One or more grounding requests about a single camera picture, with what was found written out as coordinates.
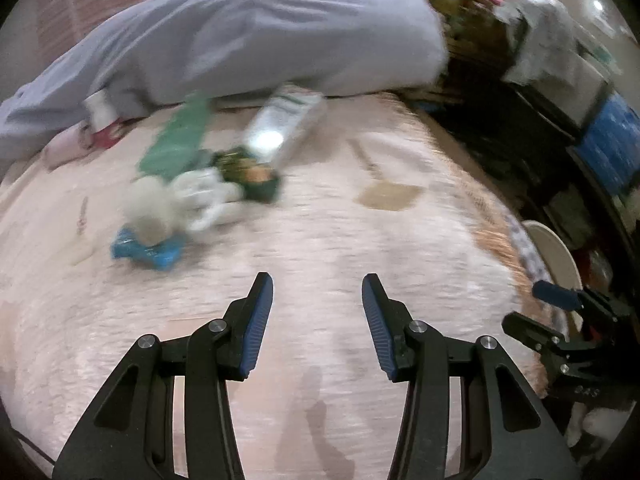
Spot blue tissue pack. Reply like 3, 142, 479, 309
111, 228, 186, 271

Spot white plastic wrapper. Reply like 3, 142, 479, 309
169, 167, 244, 240

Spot dark green snack packet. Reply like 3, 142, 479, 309
212, 148, 281, 204

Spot green towel cloth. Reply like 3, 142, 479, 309
138, 94, 210, 182

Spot green white medicine box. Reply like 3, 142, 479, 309
241, 84, 326, 169

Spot cream round trash bin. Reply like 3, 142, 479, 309
522, 220, 584, 331

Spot grey striped blanket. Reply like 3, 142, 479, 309
506, 214, 552, 284

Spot blue tissue package stack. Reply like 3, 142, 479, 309
576, 92, 639, 196

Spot pink quilted bedspread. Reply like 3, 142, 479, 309
1, 96, 552, 479

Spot white crumpled plastic bag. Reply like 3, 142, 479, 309
494, 0, 588, 87

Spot pink rolled pouch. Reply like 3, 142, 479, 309
41, 122, 93, 170

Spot white pink-label bottle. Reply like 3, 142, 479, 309
84, 89, 125, 150

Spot grey-blue duvet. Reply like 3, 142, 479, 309
1, 0, 448, 166

